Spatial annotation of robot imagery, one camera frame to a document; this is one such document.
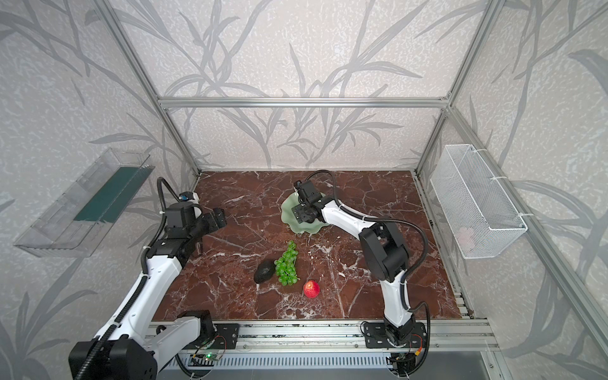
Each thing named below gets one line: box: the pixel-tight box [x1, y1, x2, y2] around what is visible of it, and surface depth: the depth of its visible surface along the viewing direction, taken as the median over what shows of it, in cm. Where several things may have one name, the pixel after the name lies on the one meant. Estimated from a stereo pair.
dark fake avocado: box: [253, 259, 276, 285], surface depth 85 cm
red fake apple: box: [303, 279, 321, 299], surface depth 81 cm
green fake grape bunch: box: [273, 240, 301, 286], surface depth 86 cm
